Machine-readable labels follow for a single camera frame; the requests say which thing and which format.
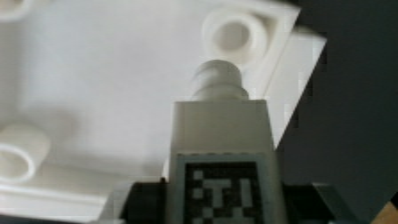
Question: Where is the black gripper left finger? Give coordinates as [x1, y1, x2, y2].
[103, 178, 169, 224]

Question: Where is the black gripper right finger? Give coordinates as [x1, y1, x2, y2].
[279, 181, 360, 224]

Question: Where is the white table leg with tag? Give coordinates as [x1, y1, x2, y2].
[165, 60, 288, 224]

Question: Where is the white square tabletop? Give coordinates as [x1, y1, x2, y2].
[0, 0, 325, 222]

